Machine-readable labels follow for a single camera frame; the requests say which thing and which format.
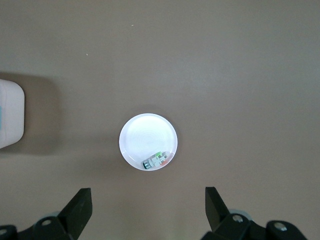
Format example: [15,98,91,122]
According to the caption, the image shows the green push-button switch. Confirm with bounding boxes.
[141,150,172,171]

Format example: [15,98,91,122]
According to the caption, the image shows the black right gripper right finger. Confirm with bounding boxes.
[203,186,266,240]

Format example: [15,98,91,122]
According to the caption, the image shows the white lidded box grey latches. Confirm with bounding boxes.
[0,78,25,151]

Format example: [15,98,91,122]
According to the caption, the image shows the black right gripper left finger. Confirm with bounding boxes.
[33,187,94,240]

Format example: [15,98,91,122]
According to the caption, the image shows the pink round plate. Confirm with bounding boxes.
[118,112,179,172]

